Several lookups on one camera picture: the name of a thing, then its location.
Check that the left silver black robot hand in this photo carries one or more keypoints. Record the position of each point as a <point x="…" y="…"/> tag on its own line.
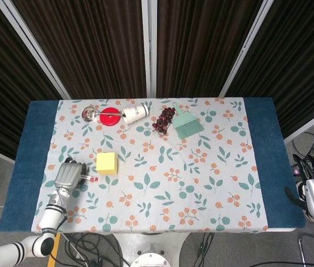
<point x="68" y="175"/>

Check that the white marker with red caps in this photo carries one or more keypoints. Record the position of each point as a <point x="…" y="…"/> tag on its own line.
<point x="93" y="178"/>

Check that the yellow cube block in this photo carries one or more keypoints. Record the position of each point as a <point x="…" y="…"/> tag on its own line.
<point x="107" y="163"/>

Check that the floral print tablecloth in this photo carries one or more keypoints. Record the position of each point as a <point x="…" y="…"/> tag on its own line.
<point x="157" y="180"/>

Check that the blue table cover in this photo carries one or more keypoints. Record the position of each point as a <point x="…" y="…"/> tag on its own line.
<point x="26" y="167"/>

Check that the stainless steel ladle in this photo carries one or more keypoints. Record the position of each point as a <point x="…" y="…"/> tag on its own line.
<point x="88" y="114"/>

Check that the red round lid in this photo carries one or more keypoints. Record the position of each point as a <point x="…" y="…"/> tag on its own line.
<point x="109" y="120"/>

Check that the white paper cup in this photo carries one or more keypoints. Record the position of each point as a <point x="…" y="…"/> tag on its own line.
<point x="136" y="112"/>

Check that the dark purple grape bunch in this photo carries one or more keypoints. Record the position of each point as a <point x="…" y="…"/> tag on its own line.
<point x="162" y="121"/>

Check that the white robot torso base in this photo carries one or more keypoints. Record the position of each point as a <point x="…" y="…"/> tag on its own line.
<point x="154" y="258"/>

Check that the dark ribbed partition panel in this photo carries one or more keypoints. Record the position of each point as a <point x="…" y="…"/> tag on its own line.
<point x="6" y="69"/>
<point x="299" y="55"/>
<point x="201" y="41"/>
<point x="90" y="41"/>

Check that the mint green hand brush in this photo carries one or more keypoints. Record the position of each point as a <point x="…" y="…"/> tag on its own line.
<point x="187" y="126"/>

